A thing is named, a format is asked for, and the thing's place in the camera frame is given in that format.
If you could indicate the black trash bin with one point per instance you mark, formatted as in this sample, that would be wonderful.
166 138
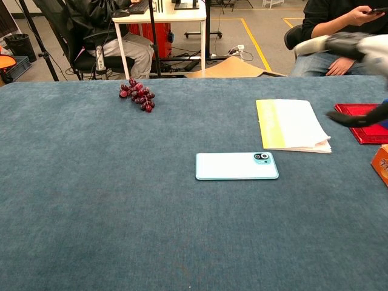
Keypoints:
19 45

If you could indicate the blue plastic crate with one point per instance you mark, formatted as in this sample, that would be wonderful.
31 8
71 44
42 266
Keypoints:
22 67

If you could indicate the person black jacket grey trousers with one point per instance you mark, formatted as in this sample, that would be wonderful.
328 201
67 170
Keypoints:
91 15

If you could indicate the black tripod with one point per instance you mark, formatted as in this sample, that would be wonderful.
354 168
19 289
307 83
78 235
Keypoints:
45 56

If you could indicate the black keyboard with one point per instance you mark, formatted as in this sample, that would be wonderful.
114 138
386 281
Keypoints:
139 6

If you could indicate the white notebook with yellow edge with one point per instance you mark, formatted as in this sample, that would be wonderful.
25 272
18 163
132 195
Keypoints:
291 124

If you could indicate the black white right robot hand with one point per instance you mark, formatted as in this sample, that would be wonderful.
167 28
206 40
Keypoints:
345 45

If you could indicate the white desk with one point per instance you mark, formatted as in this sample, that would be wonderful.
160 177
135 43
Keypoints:
169 15

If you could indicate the black wheeled stand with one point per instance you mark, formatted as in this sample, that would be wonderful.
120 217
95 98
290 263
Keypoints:
208 27

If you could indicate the person black sweater blue jeans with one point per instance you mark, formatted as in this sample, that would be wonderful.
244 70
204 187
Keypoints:
321 15

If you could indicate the red tray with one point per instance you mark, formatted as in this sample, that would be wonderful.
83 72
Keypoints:
369 136

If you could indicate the brown cardboard sheet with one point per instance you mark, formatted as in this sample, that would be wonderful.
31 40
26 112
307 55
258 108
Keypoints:
230 68

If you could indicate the smartphone black screen blue back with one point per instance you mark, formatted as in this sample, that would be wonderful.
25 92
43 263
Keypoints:
230 166

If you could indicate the black office chair with armrest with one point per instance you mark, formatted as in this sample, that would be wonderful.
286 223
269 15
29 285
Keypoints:
91 62

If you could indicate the black vertical pole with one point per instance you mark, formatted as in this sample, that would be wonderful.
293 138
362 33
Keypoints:
154 36

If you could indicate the black power strip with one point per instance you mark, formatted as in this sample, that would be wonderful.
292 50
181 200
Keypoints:
191 65

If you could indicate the white power strip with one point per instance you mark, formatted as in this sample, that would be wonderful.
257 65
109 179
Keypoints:
240 47

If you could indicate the black computer mouse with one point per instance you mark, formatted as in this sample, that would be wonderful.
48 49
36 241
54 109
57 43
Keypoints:
121 12

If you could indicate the white metal rack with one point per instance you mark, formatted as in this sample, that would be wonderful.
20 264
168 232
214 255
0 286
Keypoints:
279 3

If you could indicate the blue velvet tablecloth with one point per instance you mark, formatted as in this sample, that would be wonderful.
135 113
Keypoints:
91 212

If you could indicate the orange round object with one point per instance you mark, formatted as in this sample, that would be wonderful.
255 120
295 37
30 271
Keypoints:
6 60

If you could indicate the bunch of dark red grapes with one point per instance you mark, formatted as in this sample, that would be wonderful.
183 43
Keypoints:
138 94

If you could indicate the orange cardboard box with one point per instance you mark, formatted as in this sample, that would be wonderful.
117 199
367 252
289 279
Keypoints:
382 165

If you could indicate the red cabinet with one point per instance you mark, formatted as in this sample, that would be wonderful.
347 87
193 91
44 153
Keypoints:
160 36

